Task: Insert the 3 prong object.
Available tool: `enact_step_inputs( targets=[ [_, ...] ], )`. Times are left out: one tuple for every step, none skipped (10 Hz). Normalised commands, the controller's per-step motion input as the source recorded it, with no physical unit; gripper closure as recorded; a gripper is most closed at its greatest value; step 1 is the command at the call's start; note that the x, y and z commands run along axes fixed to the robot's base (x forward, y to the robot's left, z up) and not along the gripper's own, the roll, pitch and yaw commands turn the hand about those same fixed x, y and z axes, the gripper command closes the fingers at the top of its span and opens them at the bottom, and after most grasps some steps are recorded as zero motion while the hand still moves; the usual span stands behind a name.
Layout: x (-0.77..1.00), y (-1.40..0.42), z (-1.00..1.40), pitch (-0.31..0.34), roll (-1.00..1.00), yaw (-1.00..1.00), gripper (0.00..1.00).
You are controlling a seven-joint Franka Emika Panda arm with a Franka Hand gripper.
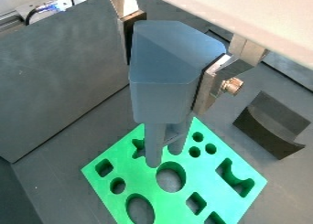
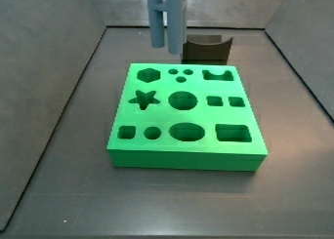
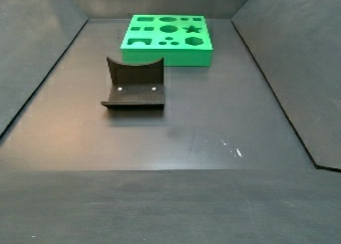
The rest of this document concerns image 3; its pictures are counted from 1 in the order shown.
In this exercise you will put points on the black curved holder stand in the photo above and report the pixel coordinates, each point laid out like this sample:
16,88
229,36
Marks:
137,79

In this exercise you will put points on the green shape sorter block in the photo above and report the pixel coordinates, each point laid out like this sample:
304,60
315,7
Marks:
173,37

